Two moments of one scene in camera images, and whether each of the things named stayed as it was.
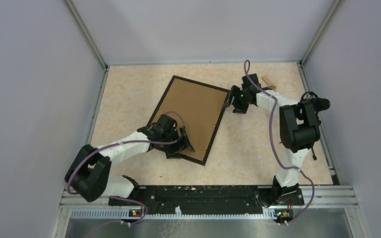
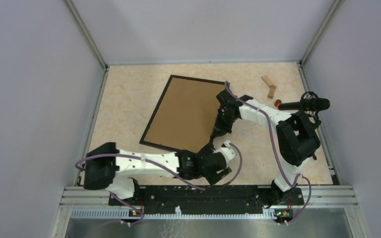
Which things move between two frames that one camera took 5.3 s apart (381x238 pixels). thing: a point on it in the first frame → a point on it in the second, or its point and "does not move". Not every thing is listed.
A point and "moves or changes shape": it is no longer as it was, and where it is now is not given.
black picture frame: x=194 y=159 moves or changes shape
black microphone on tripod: x=320 y=103 does not move
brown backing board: x=200 y=107 does not move
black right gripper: x=235 y=91 → x=220 y=129
